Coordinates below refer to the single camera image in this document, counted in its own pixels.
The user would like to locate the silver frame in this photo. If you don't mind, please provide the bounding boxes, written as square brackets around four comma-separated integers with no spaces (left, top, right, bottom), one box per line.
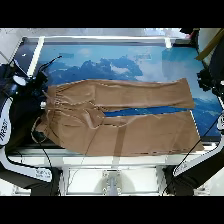
[5,142,224,197]

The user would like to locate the black cable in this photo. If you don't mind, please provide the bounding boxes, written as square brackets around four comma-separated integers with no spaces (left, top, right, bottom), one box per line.
[30,117,56,197]
[161,114,224,197]

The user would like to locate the tan pants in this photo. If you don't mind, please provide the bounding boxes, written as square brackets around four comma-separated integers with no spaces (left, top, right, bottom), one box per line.
[31,77,205,158]

